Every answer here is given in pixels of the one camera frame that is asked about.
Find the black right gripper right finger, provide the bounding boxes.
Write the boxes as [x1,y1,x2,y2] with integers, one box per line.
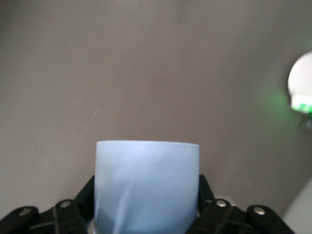
[187,174,295,234]

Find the light blue cup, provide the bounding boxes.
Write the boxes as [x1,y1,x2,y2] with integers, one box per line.
[94,139,201,234]

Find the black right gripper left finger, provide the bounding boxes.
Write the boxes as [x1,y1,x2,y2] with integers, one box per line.
[0,174,96,234]

